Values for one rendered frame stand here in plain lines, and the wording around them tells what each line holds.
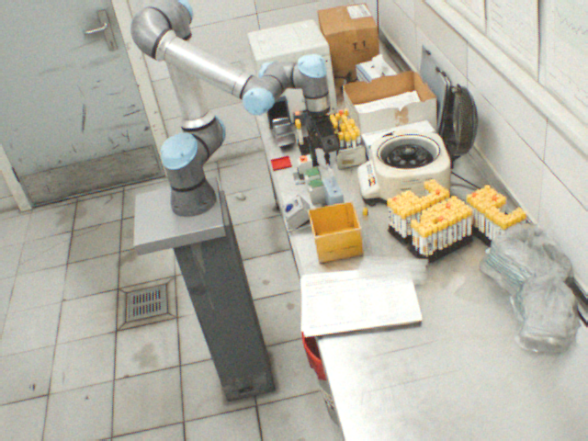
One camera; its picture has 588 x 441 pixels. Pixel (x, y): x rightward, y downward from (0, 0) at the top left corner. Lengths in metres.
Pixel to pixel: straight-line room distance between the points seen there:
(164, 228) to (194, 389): 0.93
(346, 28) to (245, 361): 1.44
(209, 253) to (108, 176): 2.03
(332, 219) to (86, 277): 1.89
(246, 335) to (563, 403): 1.28
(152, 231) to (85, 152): 1.99
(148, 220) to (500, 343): 1.15
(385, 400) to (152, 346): 1.68
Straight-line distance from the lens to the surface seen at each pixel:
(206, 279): 2.26
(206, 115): 2.12
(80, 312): 3.38
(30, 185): 4.22
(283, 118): 2.48
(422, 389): 1.58
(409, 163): 2.09
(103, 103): 3.89
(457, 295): 1.78
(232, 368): 2.59
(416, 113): 2.34
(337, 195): 1.98
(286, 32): 2.62
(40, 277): 3.72
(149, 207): 2.23
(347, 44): 2.89
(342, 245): 1.87
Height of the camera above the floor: 2.14
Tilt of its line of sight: 37 degrees down
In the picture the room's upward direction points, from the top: 11 degrees counter-clockwise
